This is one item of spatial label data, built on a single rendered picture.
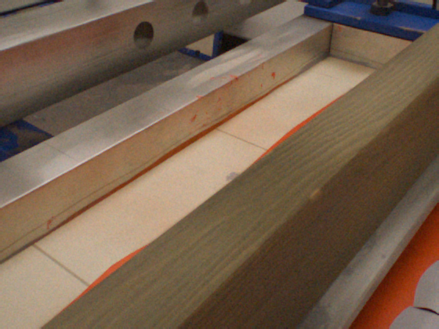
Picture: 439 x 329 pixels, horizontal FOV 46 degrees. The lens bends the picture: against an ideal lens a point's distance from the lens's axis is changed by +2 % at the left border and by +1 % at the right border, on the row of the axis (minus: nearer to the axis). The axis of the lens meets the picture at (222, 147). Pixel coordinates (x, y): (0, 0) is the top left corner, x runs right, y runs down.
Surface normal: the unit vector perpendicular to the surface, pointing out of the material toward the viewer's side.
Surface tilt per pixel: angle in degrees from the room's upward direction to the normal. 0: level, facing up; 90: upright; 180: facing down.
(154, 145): 90
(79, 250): 0
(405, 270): 0
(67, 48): 90
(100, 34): 90
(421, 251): 0
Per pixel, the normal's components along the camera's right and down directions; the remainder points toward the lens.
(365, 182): 0.78, 0.35
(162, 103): 0.00, -0.83
